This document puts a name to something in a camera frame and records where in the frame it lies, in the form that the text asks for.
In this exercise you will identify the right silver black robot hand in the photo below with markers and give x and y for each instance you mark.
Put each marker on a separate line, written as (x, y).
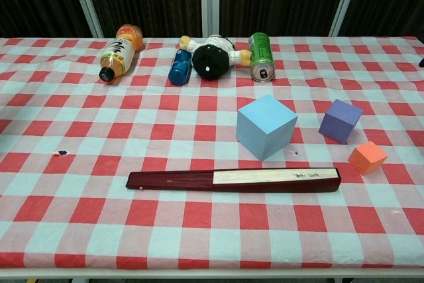
(421, 62)

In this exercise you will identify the purple cube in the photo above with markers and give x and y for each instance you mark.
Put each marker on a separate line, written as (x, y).
(339, 120)

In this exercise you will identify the small orange cube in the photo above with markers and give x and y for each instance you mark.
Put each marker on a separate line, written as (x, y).
(366, 158)

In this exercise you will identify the green drink can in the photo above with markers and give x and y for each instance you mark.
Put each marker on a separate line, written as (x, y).
(261, 52)

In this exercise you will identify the large light blue cube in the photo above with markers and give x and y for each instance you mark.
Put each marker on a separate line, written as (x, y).
(261, 124)

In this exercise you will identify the black white plush doll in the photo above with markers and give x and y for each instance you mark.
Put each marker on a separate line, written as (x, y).
(210, 59)

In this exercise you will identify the blue drink can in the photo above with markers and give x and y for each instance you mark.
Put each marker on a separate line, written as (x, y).
(180, 69)

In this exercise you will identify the dark red folded fan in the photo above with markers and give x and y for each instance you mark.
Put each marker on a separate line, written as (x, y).
(185, 182)

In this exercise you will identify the orange drink plastic bottle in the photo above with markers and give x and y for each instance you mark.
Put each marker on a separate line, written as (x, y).
(119, 52)

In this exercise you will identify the red white checkered tablecloth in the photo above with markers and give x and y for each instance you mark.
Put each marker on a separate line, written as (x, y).
(99, 137)

